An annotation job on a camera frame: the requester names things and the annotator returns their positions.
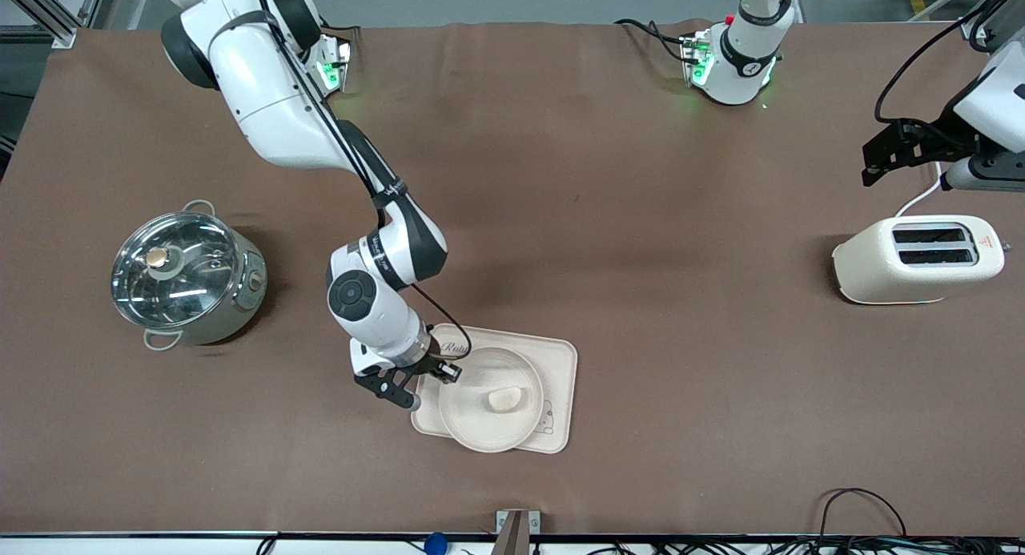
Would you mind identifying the cream round plate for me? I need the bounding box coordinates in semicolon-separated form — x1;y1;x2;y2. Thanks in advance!
438;347;545;452

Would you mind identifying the glass pot lid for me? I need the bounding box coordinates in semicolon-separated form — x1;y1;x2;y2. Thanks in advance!
111;211;243;329

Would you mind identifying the cream rabbit-print tray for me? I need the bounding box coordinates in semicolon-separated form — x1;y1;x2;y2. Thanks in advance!
411;324;578;455

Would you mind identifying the cream two-slot toaster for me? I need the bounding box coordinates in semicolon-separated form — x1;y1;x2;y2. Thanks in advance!
831;215;1013;306

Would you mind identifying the steel electric cooking pot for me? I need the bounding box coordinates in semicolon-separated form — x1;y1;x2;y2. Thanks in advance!
111;200;268;352

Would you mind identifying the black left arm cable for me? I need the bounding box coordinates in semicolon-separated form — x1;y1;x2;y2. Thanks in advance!
874;0;1025;125

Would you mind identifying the white toaster power cable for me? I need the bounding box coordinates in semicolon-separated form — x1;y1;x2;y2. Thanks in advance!
894;163;944;218

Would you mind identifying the aluminium frame profile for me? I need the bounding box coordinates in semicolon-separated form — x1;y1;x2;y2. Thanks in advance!
0;0;109;50
961;0;1025;40

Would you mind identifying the metal bracket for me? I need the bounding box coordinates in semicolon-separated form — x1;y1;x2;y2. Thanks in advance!
495;509;541;555

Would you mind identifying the looped black cable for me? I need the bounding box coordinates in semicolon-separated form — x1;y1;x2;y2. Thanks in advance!
818;488;910;540

